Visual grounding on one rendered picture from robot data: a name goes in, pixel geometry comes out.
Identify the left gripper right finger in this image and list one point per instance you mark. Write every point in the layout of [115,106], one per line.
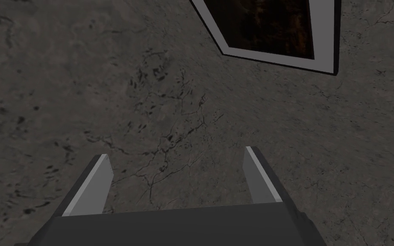
[260,181]

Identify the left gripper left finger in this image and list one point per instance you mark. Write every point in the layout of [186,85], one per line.
[91,189]

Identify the dark picture in white frame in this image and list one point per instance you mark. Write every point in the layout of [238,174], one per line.
[268,27]

